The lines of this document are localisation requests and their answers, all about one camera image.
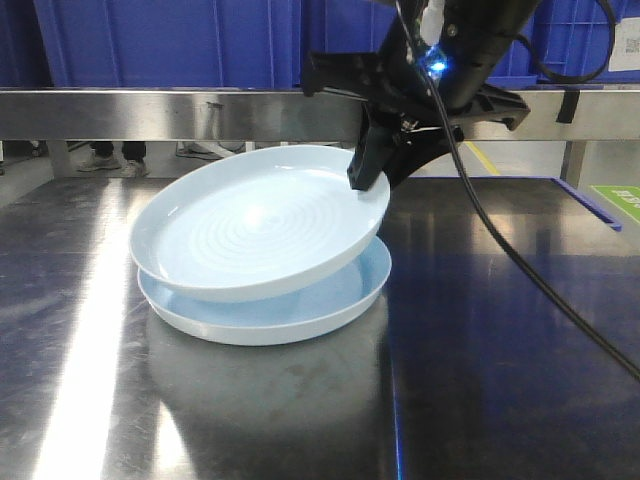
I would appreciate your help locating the large blue crate, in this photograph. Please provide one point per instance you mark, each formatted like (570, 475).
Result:
(361, 26)
(239, 44)

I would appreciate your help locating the large blue crate, middle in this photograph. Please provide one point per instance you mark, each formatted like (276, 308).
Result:
(361, 26)

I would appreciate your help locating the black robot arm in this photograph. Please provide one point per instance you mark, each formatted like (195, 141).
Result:
(427, 80)

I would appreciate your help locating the steel shelf post, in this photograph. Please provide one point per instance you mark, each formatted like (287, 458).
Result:
(572, 163)
(60, 158)

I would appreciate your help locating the black tape strip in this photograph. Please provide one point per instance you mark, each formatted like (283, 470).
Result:
(568, 106)

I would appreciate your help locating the steel shelf post, right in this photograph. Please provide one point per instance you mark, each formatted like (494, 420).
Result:
(572, 163)

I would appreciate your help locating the large blue crate, left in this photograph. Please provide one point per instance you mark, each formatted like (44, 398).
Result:
(239, 44)

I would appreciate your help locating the light blue plate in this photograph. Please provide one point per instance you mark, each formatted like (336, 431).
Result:
(313, 311)
(258, 224)

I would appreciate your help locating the blue crate with label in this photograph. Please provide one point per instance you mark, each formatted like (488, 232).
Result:
(575, 38)

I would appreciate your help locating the steel shelf post, left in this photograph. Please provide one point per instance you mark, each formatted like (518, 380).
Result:
(60, 158)

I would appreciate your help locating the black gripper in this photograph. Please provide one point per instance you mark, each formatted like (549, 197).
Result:
(378, 148)

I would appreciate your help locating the stainless steel shelf rail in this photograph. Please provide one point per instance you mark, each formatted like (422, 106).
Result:
(606, 112)

